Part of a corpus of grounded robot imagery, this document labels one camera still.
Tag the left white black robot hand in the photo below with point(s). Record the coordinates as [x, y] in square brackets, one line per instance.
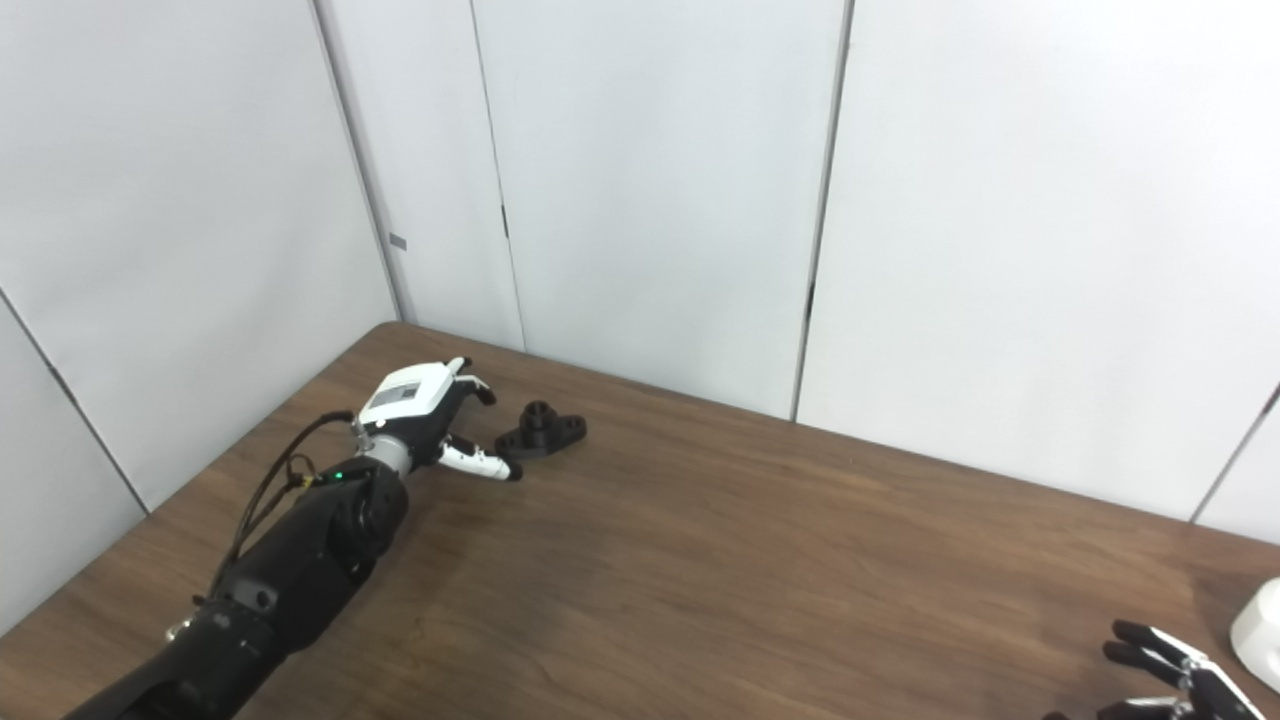
[405, 400]

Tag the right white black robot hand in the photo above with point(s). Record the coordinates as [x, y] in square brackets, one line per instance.
[1200, 690]

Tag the round white plastic piece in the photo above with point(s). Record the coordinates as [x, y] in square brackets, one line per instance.
[1262, 635]

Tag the black plastic holder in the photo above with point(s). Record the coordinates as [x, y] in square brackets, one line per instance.
[540, 440]

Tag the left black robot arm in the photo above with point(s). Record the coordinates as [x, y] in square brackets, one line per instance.
[300, 570]

